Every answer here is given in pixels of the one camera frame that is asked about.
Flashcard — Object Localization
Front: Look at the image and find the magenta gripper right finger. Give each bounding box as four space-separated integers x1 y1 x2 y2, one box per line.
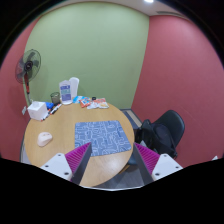
133 143 182 185

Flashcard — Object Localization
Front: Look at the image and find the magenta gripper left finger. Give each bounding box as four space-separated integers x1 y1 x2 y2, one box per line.
41 143 92 185

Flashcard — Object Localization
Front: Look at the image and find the white computer mouse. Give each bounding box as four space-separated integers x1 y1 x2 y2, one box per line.
37 132 53 147

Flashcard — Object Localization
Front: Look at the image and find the blue patterned mouse pad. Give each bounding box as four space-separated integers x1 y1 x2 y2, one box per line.
75 120 131 157

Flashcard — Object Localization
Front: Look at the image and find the black backpack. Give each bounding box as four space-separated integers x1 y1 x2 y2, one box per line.
135 119 177 158

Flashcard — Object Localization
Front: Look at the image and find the black office chair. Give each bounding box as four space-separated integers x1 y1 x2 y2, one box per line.
142 109 186 159

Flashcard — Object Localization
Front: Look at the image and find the round wooden table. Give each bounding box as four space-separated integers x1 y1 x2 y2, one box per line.
24 104 134 187

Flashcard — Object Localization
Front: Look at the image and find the red black marker pen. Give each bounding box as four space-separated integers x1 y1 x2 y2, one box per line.
50 104 62 115

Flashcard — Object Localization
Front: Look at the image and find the white square box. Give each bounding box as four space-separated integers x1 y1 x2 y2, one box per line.
28 101 48 120

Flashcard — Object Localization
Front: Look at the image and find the blue snack packet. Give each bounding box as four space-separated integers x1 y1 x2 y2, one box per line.
73 96 84 104

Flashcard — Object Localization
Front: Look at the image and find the white orange snack packet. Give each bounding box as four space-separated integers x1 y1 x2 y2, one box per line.
88 98 109 109

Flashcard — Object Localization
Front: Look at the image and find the dark glass jar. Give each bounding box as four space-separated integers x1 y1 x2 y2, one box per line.
50 92 60 105

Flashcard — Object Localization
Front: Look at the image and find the white jug with blue label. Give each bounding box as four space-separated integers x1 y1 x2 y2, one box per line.
59 80 72 105

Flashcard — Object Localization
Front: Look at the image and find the white translucent container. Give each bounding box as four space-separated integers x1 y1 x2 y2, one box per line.
69 77 79 98

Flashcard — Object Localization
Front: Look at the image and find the black standing fan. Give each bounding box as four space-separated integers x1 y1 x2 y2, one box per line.
15 49 41 102

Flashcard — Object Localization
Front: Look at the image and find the white wall socket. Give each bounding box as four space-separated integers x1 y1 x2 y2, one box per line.
22 106 27 115

